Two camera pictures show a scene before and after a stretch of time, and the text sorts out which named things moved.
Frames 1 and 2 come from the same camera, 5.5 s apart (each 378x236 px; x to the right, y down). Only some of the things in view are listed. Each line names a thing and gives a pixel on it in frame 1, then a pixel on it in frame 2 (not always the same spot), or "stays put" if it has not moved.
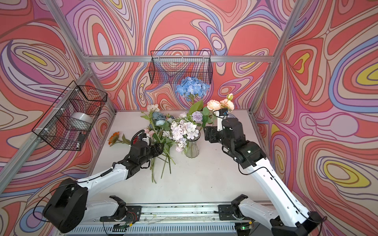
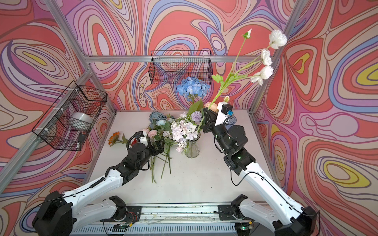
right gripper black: (211, 131) → (211, 116)
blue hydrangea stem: (191, 87) stays put
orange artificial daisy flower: (114, 138) stays put
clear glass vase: (193, 150) stays put
